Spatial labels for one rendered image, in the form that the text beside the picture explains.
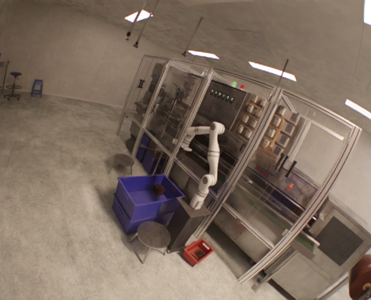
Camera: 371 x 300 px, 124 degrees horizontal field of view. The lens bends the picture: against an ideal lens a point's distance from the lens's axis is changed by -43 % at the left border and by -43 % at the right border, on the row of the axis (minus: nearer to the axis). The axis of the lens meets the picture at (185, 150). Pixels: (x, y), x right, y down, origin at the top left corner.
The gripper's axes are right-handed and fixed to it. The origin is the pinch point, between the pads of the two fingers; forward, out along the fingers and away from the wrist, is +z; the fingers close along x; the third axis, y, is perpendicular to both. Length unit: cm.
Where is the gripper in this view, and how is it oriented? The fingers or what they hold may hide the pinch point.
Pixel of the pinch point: (178, 164)
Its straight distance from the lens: 169.3
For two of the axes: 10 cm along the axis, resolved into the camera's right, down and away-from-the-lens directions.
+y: -5.0, -4.8, 7.2
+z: -3.9, 8.7, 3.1
